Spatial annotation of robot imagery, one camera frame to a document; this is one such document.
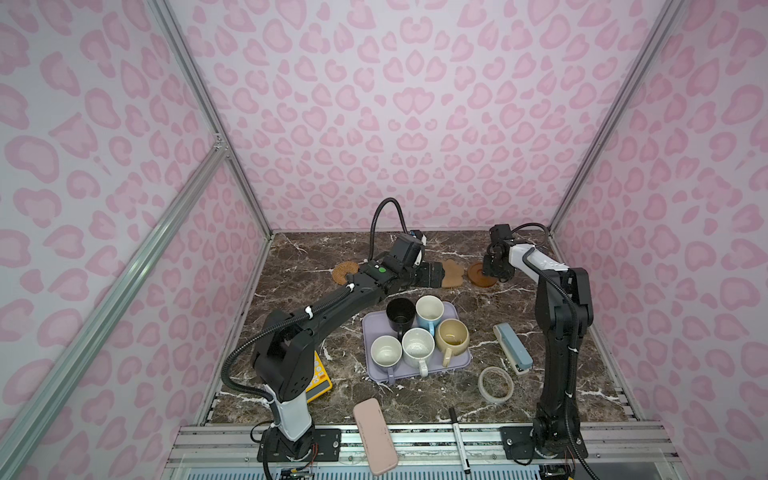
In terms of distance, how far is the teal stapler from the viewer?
32.6 inches

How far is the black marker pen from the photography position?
0.71m

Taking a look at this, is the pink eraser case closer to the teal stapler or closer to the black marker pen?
the black marker pen

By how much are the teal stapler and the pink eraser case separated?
1.31 feet

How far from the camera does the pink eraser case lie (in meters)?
0.71

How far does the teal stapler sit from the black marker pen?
0.72 feet

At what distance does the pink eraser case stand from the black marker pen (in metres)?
0.16
